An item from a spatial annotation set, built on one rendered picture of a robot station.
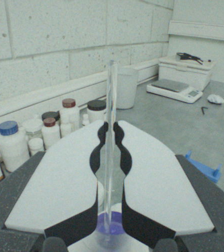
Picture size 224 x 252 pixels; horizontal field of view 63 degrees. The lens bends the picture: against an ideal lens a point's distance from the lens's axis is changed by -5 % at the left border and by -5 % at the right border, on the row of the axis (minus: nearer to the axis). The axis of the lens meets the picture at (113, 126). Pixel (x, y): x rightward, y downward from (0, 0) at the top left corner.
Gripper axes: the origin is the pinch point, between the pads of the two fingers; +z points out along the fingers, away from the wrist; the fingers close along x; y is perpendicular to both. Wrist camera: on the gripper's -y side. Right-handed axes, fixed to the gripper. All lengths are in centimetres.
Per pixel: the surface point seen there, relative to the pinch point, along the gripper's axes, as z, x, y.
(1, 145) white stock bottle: 22.7, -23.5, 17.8
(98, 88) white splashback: 70, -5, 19
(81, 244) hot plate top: 1.5, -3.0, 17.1
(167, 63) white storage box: 103, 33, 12
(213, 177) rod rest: 21.6, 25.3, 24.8
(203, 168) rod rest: 24.7, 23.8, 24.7
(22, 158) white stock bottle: 24.2, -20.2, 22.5
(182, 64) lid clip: 97, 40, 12
